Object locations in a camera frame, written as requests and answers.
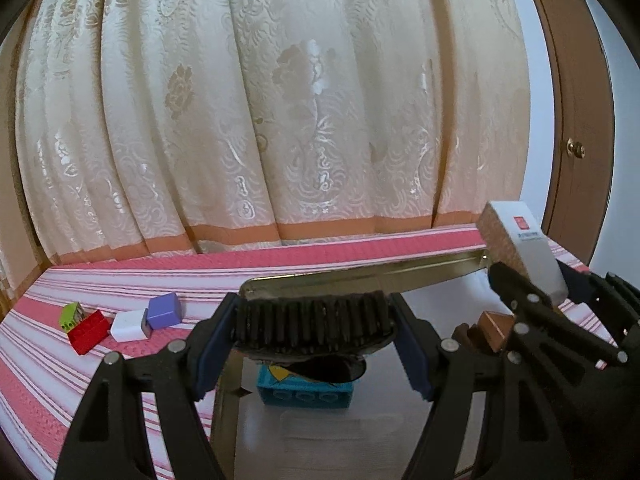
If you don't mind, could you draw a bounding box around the green toy brick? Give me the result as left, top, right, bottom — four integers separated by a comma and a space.
58, 302, 86, 333

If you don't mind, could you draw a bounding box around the white charger cube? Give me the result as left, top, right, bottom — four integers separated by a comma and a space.
110, 309, 152, 342

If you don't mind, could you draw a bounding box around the copper brown box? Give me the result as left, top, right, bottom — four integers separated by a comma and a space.
477, 311, 515, 353

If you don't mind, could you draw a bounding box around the pink striped tablecloth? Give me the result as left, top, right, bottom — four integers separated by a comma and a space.
1, 226, 639, 479

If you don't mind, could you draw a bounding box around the gold metal tin tray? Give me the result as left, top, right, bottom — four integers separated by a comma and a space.
212, 249, 487, 479

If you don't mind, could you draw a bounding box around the white rectangular box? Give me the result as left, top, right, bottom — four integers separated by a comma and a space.
476, 200, 568, 307

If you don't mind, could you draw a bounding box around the teal printed toy brick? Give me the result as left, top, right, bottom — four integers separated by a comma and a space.
256, 365, 354, 410

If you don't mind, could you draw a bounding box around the cream floral curtain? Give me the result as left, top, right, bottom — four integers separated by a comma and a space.
1, 0, 530, 263

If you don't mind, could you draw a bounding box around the brown wooden door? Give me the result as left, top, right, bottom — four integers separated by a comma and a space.
534, 0, 615, 264

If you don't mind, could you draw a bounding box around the brass door knob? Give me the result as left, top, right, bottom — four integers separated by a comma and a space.
566, 139, 586, 159

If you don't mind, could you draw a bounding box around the brown wooden comb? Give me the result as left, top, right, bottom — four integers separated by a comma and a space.
452, 323, 492, 356

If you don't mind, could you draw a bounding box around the red toy brick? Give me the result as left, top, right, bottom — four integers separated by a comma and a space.
67, 310, 111, 356

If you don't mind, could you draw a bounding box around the purple cube block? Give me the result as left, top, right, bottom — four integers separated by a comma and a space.
146, 292, 182, 330

